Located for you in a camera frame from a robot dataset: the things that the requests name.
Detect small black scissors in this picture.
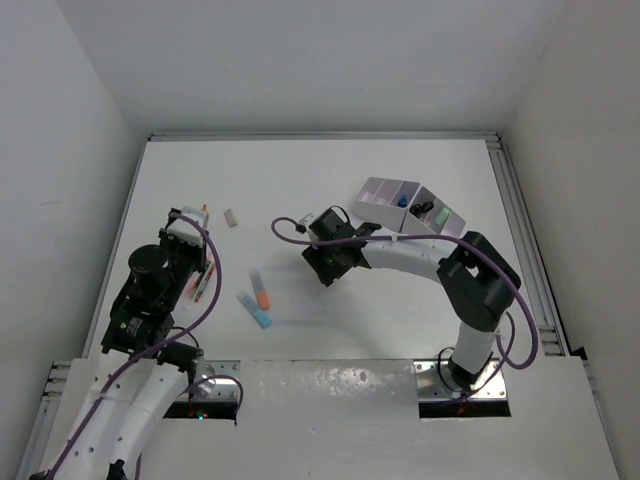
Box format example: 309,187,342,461
409,201,435,219

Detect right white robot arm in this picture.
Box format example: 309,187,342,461
296,209,521,392

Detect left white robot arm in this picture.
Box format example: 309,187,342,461
34,214,216,479

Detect orange cap highlighter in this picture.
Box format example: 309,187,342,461
249,269,271,311

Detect white three-slot organizer left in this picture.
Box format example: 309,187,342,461
351,177,420,233

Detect white three-slot organizer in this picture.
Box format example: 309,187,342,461
400,185,466,238
351,177,420,233

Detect blue highlighter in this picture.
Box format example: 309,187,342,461
236,291,272,329

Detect beige eraser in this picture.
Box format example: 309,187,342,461
224,209,238,228

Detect blue item in organizer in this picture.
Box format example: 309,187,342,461
396,192,410,208

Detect white three-slot organizer right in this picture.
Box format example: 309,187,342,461
400,185,466,238

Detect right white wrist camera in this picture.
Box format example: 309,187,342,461
295,213,315,234

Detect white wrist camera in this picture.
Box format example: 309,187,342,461
295,213,315,234
165,206,209,248

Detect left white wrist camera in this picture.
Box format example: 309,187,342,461
165,206,209,248

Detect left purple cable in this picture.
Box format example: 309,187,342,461
44,209,244,480

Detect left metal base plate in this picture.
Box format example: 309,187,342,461
178,360,244,403

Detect metal base plate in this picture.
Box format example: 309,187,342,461
178,360,244,403
414,359,508,402

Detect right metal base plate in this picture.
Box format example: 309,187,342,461
414,359,508,402

